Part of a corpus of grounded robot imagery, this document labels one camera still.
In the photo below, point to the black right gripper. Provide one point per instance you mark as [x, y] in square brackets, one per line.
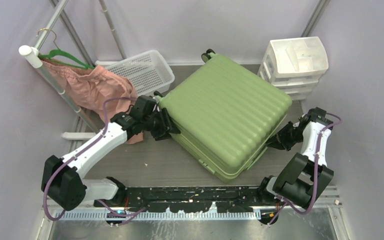
[282, 143]

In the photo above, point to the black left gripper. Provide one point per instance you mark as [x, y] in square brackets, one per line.
[167, 126]

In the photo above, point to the green ribbed hard-shell suitcase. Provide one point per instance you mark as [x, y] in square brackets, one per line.
[225, 115]

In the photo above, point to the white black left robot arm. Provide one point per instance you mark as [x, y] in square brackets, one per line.
[63, 179]

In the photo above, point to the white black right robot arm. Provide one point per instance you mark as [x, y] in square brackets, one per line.
[306, 175]

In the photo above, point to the white perforated plastic basket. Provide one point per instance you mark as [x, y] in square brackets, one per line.
[148, 72]

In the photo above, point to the white plastic drawer organizer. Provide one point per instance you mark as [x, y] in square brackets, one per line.
[294, 65]

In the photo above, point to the pink cloth garment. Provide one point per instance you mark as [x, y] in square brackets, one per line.
[97, 89]

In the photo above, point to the green clothes hanger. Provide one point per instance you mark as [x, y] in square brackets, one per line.
[66, 58]

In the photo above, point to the white and silver clothes rack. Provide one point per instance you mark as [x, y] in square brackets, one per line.
[36, 60]

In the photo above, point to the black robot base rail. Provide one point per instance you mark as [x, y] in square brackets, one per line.
[193, 202]

